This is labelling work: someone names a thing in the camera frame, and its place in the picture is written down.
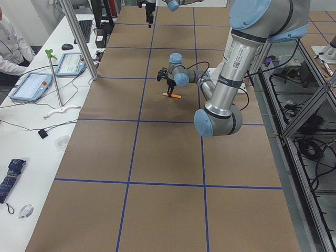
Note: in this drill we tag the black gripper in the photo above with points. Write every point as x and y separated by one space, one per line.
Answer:
170 84
149 11

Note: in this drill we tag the orange highlighter pen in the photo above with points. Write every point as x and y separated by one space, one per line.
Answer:
172 95

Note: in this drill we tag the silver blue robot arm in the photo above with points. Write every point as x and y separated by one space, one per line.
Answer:
253 23
172 5

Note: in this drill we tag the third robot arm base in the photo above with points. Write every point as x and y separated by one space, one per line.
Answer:
328 52

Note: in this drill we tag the black cardboard box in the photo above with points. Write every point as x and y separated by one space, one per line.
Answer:
101 38

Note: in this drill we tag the black keyboard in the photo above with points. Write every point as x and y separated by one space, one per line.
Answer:
86 27

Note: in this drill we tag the black computer mouse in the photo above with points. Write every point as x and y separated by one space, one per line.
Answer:
67 47

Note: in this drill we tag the far blue teach pendant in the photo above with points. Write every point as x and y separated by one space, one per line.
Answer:
70 64

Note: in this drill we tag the blue teach pendant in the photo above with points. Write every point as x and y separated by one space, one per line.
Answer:
70 64
32 87

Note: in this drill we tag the clear plastic bag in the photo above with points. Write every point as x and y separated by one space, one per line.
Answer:
61 142

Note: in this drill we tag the near blue teach pendant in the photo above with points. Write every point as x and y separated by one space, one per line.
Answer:
32 87

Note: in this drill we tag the small black box device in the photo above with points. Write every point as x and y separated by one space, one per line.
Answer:
43 133

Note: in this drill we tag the seated person white shirt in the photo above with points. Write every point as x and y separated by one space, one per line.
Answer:
16 53

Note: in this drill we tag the folded navy umbrella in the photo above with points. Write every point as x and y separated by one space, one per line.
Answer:
14 170

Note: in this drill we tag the clear glasses case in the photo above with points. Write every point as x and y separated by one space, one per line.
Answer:
25 211

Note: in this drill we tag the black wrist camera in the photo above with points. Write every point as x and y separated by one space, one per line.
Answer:
162 74

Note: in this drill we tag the aluminium frame post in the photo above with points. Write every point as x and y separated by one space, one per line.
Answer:
79 37

